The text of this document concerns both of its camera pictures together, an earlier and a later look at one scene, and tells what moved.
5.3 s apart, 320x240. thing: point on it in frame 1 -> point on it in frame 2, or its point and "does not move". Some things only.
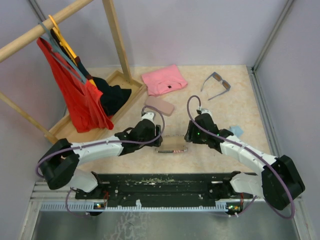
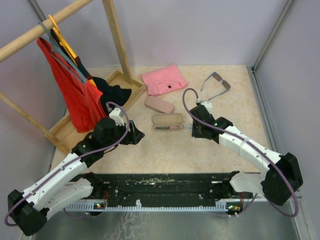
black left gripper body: [152, 136] -> [119, 131]
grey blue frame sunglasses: [218, 77] does not move
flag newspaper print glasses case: [172, 144] -> [168, 121]
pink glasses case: [167, 108] does not move
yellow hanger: [64, 43] does not move
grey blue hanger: [76, 72] does not move
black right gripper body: [195, 135] -> [197, 130]
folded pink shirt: [164, 79] does not move
